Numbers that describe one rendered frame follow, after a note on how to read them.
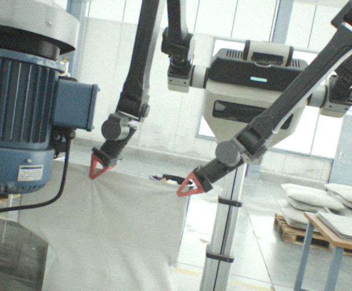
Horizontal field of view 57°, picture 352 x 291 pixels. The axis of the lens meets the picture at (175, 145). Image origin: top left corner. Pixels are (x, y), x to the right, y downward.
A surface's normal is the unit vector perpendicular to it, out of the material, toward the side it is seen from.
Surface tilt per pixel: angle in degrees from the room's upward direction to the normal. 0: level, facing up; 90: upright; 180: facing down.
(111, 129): 90
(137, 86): 108
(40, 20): 91
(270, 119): 94
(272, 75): 130
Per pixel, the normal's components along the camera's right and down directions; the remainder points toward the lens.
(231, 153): -0.29, -0.22
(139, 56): -0.31, 0.34
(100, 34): -0.12, 0.07
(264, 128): -0.55, 0.05
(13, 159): 0.49, 0.20
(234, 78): -0.21, 0.68
